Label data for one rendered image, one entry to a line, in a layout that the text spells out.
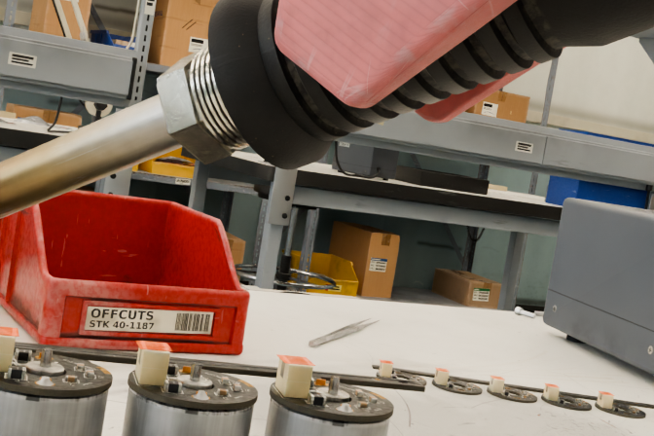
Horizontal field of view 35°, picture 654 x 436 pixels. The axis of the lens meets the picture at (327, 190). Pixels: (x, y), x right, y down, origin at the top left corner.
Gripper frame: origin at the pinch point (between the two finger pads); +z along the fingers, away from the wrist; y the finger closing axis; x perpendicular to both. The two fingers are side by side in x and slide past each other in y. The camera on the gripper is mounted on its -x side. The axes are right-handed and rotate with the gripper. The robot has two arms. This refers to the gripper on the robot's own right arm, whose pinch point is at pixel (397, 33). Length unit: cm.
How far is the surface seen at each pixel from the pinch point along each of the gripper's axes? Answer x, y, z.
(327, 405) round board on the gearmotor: 0.2, -6.0, 7.3
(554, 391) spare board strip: -1.1, -39.0, 14.6
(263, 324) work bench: -15.8, -38.7, 22.9
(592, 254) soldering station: -7, -56, 11
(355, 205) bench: -101, -246, 78
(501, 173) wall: -159, -527, 97
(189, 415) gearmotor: -1.1, -3.7, 8.2
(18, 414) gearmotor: -2.8, -1.6, 9.4
